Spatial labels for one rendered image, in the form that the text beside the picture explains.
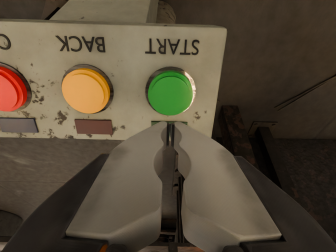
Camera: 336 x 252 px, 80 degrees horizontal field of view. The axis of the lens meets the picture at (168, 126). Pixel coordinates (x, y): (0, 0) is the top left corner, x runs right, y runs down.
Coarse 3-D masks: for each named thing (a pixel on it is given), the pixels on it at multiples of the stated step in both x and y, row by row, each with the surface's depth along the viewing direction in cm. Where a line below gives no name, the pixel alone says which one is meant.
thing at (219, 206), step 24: (192, 144) 10; (216, 144) 10; (192, 168) 8; (216, 168) 8; (240, 168) 8; (192, 192) 7; (216, 192) 7; (240, 192) 7; (192, 216) 7; (216, 216) 6; (240, 216) 6; (264, 216) 6; (192, 240) 7; (216, 240) 6; (240, 240) 6
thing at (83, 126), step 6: (78, 120) 20; (84, 120) 20; (90, 120) 20; (96, 120) 20; (102, 120) 20; (108, 120) 20; (78, 126) 20; (84, 126) 20; (90, 126) 20; (96, 126) 20; (102, 126) 20; (108, 126) 20; (78, 132) 20; (84, 132) 20; (90, 132) 20; (96, 132) 20; (102, 132) 20; (108, 132) 20
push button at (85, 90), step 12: (72, 72) 17; (84, 72) 17; (96, 72) 17; (72, 84) 17; (84, 84) 17; (96, 84) 17; (72, 96) 18; (84, 96) 18; (96, 96) 18; (108, 96) 18; (84, 108) 18; (96, 108) 18
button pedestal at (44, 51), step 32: (96, 0) 24; (128, 0) 25; (0, 32) 16; (32, 32) 16; (64, 32) 16; (96, 32) 16; (128, 32) 16; (160, 32) 16; (192, 32) 16; (224, 32) 16; (0, 64) 17; (32, 64) 17; (64, 64) 17; (96, 64) 17; (128, 64) 17; (160, 64) 17; (192, 64) 17; (32, 96) 19; (128, 96) 19; (0, 128) 20; (64, 128) 20; (128, 128) 20
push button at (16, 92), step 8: (0, 72) 17; (8, 72) 17; (0, 80) 17; (8, 80) 17; (16, 80) 17; (0, 88) 17; (8, 88) 17; (16, 88) 17; (24, 88) 18; (0, 96) 18; (8, 96) 18; (16, 96) 18; (24, 96) 18; (0, 104) 18; (8, 104) 18; (16, 104) 18
